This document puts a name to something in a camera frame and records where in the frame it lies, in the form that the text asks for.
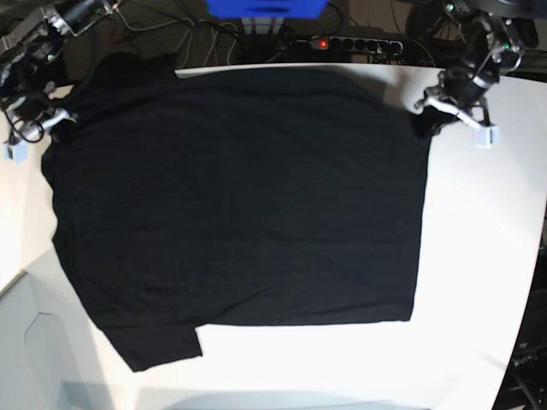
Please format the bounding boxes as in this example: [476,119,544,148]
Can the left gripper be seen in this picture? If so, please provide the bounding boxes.
[413,67,500,138]

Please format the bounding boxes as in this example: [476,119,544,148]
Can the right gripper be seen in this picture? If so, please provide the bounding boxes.
[1,79,79,144]

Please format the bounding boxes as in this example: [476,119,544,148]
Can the black T-shirt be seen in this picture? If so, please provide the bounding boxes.
[41,56,430,372]

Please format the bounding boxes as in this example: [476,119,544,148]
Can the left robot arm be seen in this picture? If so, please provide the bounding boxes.
[407,1,546,147]

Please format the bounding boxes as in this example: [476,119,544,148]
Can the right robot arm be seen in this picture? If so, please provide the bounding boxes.
[1,1,123,148]

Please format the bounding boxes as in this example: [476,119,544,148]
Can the black power strip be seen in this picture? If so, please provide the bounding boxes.
[309,37,404,56]

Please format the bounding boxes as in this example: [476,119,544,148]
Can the blue plastic bin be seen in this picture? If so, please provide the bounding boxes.
[206,0,328,19]

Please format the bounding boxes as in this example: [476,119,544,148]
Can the grey cabinet at lower left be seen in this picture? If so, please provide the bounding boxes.
[0,272,93,410]

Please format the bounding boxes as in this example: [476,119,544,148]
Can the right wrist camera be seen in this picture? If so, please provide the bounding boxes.
[2,142,28,164]

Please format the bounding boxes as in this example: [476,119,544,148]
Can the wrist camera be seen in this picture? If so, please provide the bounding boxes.
[472,125,500,149]
[2,142,28,164]

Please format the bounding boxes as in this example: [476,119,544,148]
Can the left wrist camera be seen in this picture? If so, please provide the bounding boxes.
[472,125,500,149]

